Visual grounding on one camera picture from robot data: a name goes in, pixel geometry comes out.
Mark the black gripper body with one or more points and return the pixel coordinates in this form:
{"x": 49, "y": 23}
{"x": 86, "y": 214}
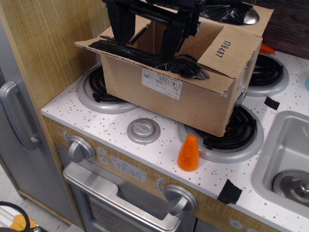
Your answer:
{"x": 148, "y": 8}

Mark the silver oven knob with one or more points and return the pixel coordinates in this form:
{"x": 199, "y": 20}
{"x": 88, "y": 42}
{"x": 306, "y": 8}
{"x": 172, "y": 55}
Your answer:
{"x": 79, "y": 149}
{"x": 179, "y": 199}

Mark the black tape piece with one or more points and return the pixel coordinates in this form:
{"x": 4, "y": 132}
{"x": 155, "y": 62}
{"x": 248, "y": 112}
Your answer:
{"x": 271, "y": 103}
{"x": 229, "y": 193}

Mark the orange toy carrot cone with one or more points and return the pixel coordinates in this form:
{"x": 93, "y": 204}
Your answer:
{"x": 188, "y": 158}

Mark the grey toy fridge door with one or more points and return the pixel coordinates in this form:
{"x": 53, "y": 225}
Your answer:
{"x": 34, "y": 174}

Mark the orange carrot behind box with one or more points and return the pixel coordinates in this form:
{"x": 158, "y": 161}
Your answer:
{"x": 266, "y": 49}

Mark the spoon taped on back flap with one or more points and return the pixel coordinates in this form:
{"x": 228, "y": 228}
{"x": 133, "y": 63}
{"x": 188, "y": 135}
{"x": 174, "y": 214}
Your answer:
{"x": 228, "y": 11}

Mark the orange object on floor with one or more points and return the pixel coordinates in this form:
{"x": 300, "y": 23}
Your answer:
{"x": 19, "y": 223}

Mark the black tape piece back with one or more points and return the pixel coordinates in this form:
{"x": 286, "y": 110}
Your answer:
{"x": 271, "y": 103}

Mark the grey toy sink basin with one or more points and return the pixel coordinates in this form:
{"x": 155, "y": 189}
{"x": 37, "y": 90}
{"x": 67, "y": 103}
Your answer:
{"x": 281, "y": 174}

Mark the front right stove burner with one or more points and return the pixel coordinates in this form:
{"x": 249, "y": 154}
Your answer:
{"x": 244, "y": 136}

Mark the spoon taped on front flap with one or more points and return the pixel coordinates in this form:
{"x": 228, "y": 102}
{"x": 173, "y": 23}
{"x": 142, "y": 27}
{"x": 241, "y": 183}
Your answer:
{"x": 186, "y": 67}

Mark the back right stove burner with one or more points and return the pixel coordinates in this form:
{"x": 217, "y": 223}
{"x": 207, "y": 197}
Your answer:
{"x": 270, "y": 77}

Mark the right silver oven knob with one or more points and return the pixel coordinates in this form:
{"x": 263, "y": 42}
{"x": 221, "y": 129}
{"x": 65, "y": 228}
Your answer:
{"x": 179, "y": 199}

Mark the left silver oven knob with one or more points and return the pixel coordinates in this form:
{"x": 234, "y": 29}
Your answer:
{"x": 79, "y": 149}

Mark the silver round stovetop knob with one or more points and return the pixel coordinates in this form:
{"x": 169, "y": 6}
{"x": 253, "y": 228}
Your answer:
{"x": 143, "y": 131}

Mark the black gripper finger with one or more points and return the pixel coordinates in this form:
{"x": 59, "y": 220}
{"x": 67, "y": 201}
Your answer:
{"x": 122, "y": 21}
{"x": 184, "y": 23}

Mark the black tape piece front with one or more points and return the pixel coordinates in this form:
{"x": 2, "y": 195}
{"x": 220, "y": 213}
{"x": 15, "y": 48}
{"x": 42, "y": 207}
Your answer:
{"x": 229, "y": 193}

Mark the brown cardboard box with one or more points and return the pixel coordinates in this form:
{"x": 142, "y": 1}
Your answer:
{"x": 228, "y": 53}

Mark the front left stove burner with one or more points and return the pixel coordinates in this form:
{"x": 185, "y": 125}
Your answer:
{"x": 92, "y": 92}

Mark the spoon taped on flap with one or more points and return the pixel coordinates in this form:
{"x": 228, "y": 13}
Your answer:
{"x": 186, "y": 67}
{"x": 228, "y": 11}

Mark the light blue object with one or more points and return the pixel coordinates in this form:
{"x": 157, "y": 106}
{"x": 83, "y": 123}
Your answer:
{"x": 307, "y": 83}

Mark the silver oven door handle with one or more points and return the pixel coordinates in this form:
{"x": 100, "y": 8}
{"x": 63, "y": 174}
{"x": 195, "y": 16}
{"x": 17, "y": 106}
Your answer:
{"x": 103, "y": 208}

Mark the grey fridge door handle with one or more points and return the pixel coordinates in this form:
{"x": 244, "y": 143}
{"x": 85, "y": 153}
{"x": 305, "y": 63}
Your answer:
{"x": 7, "y": 94}

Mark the stove burner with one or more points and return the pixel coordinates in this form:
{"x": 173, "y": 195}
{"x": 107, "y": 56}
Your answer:
{"x": 244, "y": 136}
{"x": 92, "y": 92}
{"x": 270, "y": 77}

